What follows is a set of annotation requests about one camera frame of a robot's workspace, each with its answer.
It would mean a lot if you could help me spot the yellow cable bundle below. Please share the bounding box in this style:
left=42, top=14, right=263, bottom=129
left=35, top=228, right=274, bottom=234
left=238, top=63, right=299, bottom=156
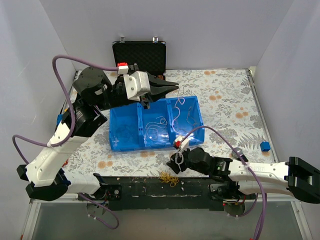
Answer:
left=159, top=170, right=180, bottom=188

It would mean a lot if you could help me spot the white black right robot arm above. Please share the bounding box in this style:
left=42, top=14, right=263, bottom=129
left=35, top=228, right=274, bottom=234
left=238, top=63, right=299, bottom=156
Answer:
left=166, top=147, right=320, bottom=204

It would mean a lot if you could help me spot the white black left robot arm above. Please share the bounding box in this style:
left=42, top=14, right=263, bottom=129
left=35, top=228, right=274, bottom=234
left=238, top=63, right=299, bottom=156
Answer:
left=17, top=65, right=179, bottom=201

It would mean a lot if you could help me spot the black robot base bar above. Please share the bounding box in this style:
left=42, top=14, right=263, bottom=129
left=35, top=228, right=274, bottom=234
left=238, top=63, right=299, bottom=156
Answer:
left=85, top=176, right=225, bottom=212

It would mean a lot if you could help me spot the blue three-compartment plastic bin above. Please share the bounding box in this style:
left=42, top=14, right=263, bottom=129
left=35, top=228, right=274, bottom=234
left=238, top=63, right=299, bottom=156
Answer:
left=109, top=96, right=205, bottom=152

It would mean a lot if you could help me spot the black poker chip case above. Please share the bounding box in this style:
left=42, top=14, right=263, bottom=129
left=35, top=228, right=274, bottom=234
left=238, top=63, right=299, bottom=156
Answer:
left=112, top=36, right=167, bottom=80

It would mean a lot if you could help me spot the floral table mat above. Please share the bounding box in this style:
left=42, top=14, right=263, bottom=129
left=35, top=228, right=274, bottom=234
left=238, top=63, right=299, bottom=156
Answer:
left=63, top=69, right=276, bottom=177

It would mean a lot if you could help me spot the blue toy brick left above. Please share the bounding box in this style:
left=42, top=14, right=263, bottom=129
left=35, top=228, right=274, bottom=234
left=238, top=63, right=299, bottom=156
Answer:
left=56, top=114, right=63, bottom=126

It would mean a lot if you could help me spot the blue toy cube right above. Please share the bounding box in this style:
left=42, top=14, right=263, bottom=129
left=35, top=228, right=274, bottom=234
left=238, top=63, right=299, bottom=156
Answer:
left=260, top=141, right=271, bottom=152

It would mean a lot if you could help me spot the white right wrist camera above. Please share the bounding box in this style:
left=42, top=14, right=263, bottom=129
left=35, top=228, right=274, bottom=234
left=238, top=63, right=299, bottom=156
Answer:
left=173, top=135, right=189, bottom=152

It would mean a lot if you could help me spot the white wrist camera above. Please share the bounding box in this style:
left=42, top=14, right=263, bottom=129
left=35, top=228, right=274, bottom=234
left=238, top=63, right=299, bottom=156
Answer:
left=123, top=71, right=151, bottom=101
left=173, top=135, right=189, bottom=152

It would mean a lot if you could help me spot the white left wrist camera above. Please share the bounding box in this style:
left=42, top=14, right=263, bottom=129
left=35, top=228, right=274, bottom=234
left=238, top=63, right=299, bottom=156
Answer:
left=123, top=71, right=151, bottom=101

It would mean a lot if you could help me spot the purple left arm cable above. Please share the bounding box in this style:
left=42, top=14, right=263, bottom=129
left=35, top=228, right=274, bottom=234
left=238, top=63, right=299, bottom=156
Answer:
left=12, top=54, right=130, bottom=230

